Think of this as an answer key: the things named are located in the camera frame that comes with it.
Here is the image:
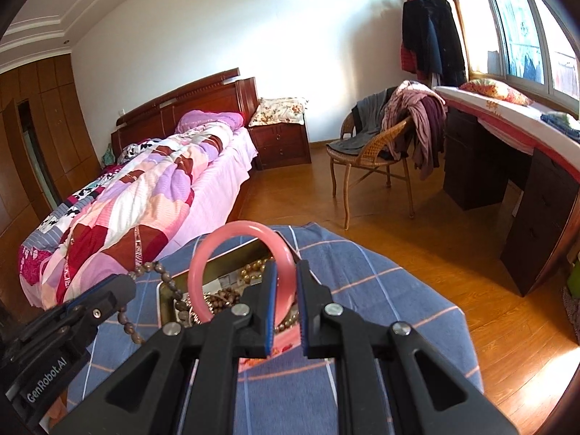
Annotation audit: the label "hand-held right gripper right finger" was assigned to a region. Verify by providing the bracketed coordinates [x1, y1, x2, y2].
[297, 259, 519, 435]

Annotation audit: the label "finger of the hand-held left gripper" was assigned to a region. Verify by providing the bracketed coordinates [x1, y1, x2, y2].
[18, 276, 137, 340]
[63, 275, 117, 305]

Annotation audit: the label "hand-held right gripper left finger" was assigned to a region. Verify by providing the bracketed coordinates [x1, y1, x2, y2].
[47, 260, 278, 435]

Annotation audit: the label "pink tin box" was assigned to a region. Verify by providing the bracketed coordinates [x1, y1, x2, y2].
[156, 239, 327, 370]

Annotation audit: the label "dark bead string red tassel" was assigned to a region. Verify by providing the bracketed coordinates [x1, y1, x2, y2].
[117, 260, 191, 345]

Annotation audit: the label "pink bangle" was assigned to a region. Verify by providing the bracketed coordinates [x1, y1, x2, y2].
[187, 220, 302, 340]

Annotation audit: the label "blue checked tablecloth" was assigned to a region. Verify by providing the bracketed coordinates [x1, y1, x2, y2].
[66, 222, 483, 435]

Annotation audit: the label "pink patchwork quilt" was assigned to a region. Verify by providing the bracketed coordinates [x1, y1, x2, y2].
[18, 122, 236, 309]

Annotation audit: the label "pink bedsheet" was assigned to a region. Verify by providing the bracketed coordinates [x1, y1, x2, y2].
[167, 127, 259, 259]

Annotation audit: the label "wooden nightstand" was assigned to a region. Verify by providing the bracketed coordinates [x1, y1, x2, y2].
[248, 115, 312, 170]

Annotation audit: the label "wooden wardrobe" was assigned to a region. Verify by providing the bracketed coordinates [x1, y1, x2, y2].
[0, 52, 103, 236]

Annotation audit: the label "wicker chair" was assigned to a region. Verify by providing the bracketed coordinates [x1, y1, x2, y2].
[327, 111, 415, 231]

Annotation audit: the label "floral cloth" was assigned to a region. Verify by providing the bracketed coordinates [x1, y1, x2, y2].
[247, 96, 310, 128]

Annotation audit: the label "purple pillow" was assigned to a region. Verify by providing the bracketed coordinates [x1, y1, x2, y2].
[176, 109, 245, 134]

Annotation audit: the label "grey clothes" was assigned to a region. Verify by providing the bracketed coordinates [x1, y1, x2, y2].
[326, 87, 399, 155]

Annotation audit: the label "dark wooden desk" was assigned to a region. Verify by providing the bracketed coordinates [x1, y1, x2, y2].
[432, 85, 580, 297]

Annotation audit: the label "pink desk cover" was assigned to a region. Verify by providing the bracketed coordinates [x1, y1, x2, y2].
[435, 86, 580, 168]

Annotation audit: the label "floral cushion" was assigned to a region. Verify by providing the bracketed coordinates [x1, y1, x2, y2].
[459, 78, 534, 106]

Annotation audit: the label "hanging dark coats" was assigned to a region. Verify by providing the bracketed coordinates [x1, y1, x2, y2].
[399, 0, 467, 88]

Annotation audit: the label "folded jeans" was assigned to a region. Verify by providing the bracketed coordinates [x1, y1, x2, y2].
[540, 111, 580, 141]

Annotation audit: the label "window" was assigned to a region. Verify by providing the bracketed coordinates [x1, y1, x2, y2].
[446, 0, 580, 109]

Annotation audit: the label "gold pearl necklace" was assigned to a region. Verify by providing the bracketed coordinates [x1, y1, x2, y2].
[238, 257, 300, 331]

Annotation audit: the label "wooden bed frame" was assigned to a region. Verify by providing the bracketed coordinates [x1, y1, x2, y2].
[111, 68, 260, 218]

